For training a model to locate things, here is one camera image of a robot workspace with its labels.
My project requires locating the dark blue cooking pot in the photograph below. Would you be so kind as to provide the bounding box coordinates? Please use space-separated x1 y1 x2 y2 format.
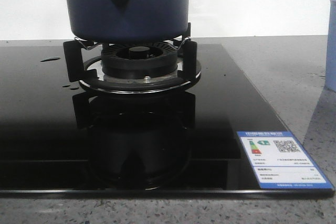
66 0 189 44

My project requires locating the light blue plastic cup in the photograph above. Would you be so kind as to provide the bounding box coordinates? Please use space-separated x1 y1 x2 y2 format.
325 0 335 91

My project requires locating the black metal pot support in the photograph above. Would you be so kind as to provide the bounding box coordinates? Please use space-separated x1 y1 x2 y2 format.
63 28 201 94

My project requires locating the black gas burner head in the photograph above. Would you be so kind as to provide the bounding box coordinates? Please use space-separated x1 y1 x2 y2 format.
101 42 178 79

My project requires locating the black glass gas cooktop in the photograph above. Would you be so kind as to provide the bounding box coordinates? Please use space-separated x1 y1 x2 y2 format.
1 45 335 198

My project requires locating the blue white energy label sticker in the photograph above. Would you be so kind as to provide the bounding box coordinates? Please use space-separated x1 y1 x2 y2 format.
237 131 333 189

